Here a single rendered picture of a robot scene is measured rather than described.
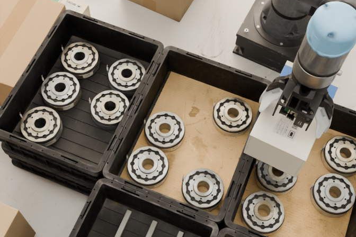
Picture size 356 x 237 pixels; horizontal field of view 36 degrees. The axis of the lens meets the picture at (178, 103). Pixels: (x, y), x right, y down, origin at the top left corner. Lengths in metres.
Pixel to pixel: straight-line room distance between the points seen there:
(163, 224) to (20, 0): 0.77
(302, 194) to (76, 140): 0.59
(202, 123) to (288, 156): 0.40
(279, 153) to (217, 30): 0.74
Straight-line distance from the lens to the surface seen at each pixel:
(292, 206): 1.39
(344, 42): 0.85
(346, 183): 1.41
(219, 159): 1.40
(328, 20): 0.85
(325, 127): 1.12
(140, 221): 1.34
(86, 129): 1.44
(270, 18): 1.61
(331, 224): 1.40
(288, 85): 1.03
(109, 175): 1.27
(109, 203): 1.36
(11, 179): 1.56
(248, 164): 1.30
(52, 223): 1.50
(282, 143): 1.10
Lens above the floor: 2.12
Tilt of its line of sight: 62 degrees down
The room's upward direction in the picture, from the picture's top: 4 degrees clockwise
